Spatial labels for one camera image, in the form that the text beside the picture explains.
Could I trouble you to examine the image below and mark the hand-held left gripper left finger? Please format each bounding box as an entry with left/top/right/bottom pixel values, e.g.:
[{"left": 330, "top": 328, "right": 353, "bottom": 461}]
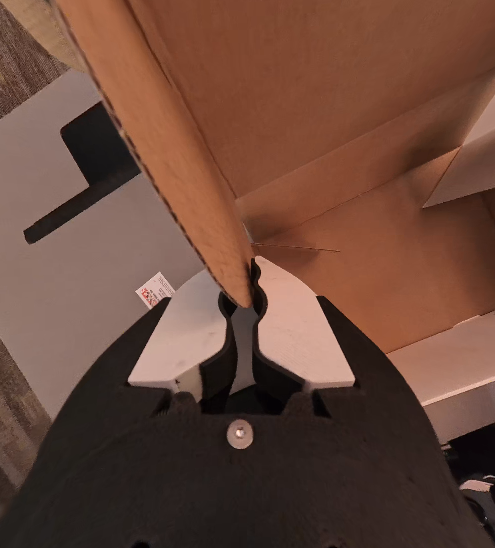
[{"left": 127, "top": 270, "right": 239, "bottom": 401}]

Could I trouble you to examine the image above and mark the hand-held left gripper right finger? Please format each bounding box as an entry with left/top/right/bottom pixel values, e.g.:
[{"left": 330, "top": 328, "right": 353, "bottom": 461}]
[{"left": 249, "top": 255, "right": 356, "bottom": 392}]

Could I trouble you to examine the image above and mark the white cardboard mailer box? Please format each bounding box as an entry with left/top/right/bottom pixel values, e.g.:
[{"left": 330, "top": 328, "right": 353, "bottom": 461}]
[{"left": 55, "top": 0, "right": 495, "bottom": 446}]

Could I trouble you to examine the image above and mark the white printed label sticker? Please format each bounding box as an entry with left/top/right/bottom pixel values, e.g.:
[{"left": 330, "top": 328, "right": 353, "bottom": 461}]
[{"left": 135, "top": 272, "right": 176, "bottom": 309}]

